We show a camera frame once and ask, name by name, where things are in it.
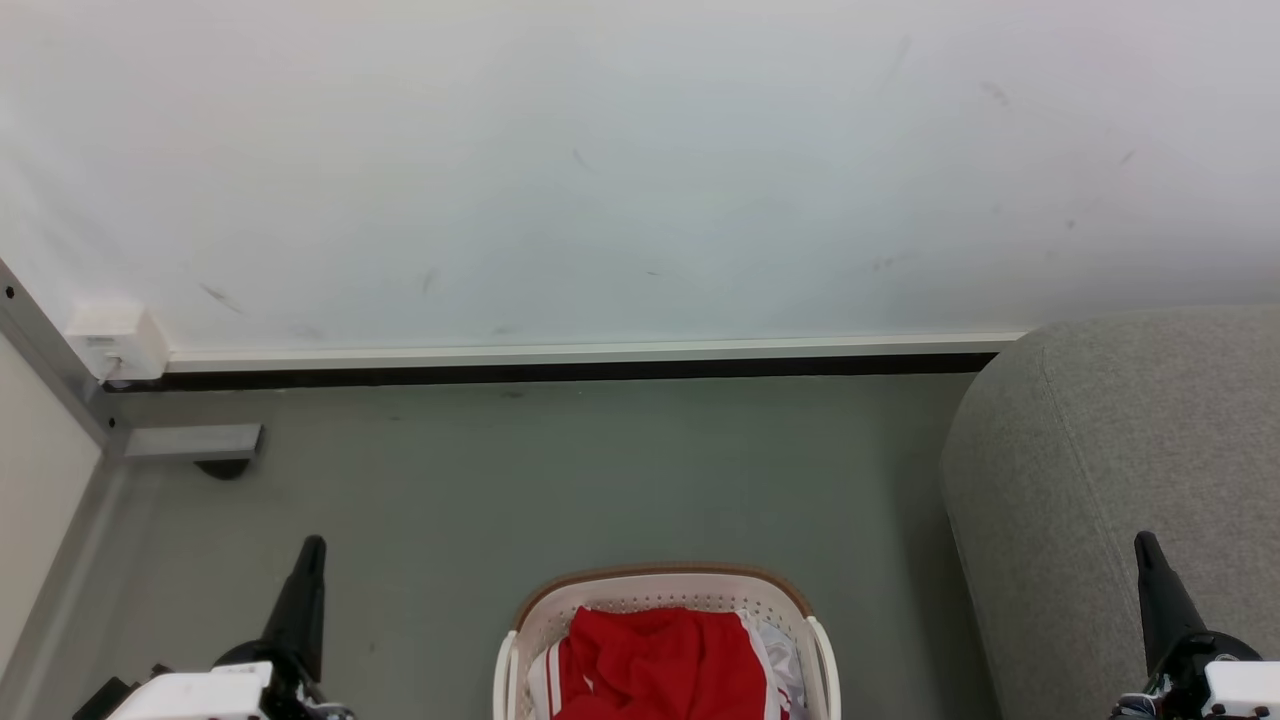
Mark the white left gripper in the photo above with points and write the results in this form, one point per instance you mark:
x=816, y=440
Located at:
x=190, y=695

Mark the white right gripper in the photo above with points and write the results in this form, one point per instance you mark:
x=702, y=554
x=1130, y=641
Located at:
x=1235, y=690

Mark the red garment with white stripes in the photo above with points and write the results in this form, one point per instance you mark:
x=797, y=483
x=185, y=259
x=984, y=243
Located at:
x=660, y=665

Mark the white laundry basket brown rim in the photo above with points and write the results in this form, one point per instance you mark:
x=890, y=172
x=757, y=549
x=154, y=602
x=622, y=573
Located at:
x=650, y=588

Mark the black round foot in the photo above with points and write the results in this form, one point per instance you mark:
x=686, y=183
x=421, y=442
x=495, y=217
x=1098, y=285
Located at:
x=225, y=469

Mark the grey metal foot bar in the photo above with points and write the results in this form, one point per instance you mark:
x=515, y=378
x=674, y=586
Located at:
x=190, y=441

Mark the beige partition panel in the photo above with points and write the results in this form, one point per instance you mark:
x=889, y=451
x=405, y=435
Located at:
x=35, y=470

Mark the black baseboard strip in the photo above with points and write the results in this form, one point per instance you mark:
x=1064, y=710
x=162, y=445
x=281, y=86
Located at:
x=550, y=373

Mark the white grey garment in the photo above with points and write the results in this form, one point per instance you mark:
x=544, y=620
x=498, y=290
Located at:
x=782, y=652

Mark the white baseboard strip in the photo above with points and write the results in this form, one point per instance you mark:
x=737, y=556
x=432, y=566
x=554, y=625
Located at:
x=600, y=352

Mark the white wall box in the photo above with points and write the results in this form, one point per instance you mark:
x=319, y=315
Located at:
x=118, y=338

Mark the grey metal partition frame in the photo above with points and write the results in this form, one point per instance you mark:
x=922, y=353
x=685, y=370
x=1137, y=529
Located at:
x=50, y=360

